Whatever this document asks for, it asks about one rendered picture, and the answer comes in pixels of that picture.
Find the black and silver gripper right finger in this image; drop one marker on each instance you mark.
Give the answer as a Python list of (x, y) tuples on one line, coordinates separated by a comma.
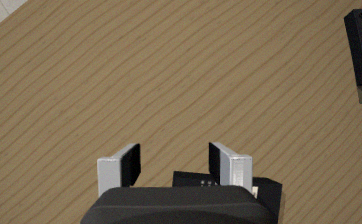
[(229, 168)]

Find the black lighting desk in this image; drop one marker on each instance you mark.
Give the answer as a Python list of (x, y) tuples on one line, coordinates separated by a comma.
[(267, 191)]

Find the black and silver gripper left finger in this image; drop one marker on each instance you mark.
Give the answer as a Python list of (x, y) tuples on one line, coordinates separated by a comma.
[(120, 170)]

